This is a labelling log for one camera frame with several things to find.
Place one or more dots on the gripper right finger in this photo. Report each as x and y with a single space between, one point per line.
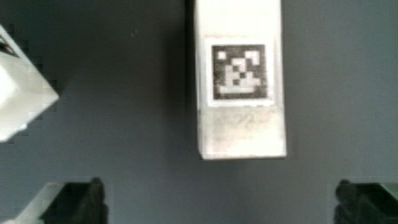
367 203

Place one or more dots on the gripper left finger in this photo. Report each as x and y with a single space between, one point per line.
68 203

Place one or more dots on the white square table top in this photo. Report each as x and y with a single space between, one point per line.
28 94

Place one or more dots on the white table leg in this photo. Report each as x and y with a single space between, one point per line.
239 78

